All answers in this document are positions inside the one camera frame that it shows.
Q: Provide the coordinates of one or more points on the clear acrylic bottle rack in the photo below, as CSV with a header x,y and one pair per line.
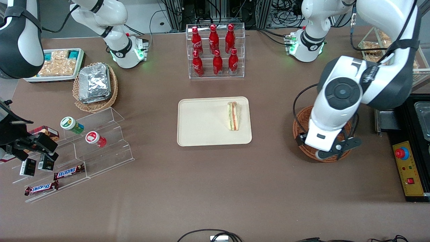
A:
x,y
242,50

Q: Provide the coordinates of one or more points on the brown chocolate box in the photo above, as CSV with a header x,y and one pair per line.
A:
x,y
47,130

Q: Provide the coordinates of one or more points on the teal snack pack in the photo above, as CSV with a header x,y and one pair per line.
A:
x,y
73,54
48,56

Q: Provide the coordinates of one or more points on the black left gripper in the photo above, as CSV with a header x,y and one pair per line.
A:
x,y
299,140

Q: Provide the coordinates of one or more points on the triangle sandwich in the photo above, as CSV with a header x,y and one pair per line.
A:
x,y
233,116

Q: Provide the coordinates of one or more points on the round brown wicker basket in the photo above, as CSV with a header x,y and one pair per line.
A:
x,y
304,122

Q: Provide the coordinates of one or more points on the clear acrylic stepped display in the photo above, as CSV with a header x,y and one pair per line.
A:
x,y
100,158

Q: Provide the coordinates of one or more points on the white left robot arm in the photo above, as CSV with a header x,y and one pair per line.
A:
x,y
336,114

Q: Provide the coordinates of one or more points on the silver foil pack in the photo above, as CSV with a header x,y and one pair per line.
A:
x,y
94,80
97,100

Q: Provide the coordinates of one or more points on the grey metal chute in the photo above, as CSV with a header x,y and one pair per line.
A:
x,y
386,122

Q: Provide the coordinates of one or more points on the red emergency stop button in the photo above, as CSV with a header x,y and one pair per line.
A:
x,y
400,153

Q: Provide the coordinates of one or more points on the packaged snack bag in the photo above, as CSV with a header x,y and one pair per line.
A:
x,y
384,35
376,58
415,64
371,45

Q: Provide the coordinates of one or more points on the red cola bottle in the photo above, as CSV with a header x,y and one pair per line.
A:
x,y
233,62
197,64
217,64
230,37
213,38
196,40

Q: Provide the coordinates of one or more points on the green lid cup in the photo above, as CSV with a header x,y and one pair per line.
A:
x,y
70,124

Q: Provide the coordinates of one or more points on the clear cracker bag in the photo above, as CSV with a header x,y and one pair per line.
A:
x,y
57,68
60,55

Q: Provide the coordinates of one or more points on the yellow control panel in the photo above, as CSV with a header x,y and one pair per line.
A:
x,y
411,168

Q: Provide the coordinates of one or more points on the aluminium frame rack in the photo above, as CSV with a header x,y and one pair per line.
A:
x,y
178,13

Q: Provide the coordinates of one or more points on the red lid cup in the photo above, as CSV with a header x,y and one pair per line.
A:
x,y
94,138

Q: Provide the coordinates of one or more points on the beige rectangular tray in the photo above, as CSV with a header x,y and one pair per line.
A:
x,y
201,121

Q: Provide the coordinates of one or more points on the small black box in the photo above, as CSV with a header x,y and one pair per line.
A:
x,y
46,164
27,167

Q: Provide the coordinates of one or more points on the steel pan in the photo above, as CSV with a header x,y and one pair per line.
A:
x,y
424,117

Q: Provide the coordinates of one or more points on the white snack tray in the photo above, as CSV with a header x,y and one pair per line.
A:
x,y
50,79

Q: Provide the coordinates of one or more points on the oval tan wicker basket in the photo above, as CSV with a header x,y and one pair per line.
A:
x,y
97,107

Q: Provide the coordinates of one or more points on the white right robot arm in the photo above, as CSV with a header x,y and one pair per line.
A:
x,y
121,50

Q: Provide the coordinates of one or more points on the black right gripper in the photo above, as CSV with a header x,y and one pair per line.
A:
x,y
11,133

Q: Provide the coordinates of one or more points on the black machine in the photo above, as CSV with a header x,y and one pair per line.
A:
x,y
408,127

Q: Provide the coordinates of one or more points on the small white device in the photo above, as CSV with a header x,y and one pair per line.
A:
x,y
219,238

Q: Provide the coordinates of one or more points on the snickers chocolate bar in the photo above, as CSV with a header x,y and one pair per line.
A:
x,y
69,171
41,188

